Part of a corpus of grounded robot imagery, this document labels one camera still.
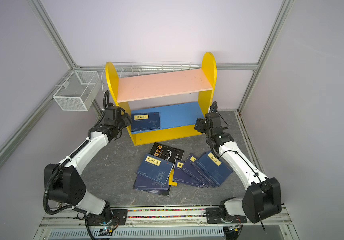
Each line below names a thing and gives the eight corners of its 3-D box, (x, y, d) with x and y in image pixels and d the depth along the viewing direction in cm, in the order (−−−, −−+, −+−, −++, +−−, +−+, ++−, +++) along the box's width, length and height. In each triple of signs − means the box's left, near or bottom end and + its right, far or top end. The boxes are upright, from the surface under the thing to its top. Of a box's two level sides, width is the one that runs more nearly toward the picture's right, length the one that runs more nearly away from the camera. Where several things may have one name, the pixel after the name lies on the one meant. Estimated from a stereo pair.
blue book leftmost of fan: (172, 182, 86) (172, 180, 83) (175, 162, 94) (175, 159, 90) (202, 187, 84) (203, 185, 81) (203, 167, 92) (204, 163, 89)
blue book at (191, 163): (207, 189, 84) (208, 187, 81) (183, 162, 94) (183, 159, 92) (216, 180, 87) (217, 178, 84) (191, 155, 97) (192, 152, 95)
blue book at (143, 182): (134, 191, 83) (133, 189, 80) (137, 175, 89) (136, 173, 86) (168, 191, 83) (168, 189, 80) (169, 175, 89) (168, 173, 86)
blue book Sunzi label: (138, 175, 90) (135, 171, 85) (148, 158, 97) (146, 153, 92) (165, 186, 85) (164, 183, 80) (173, 167, 93) (173, 163, 87)
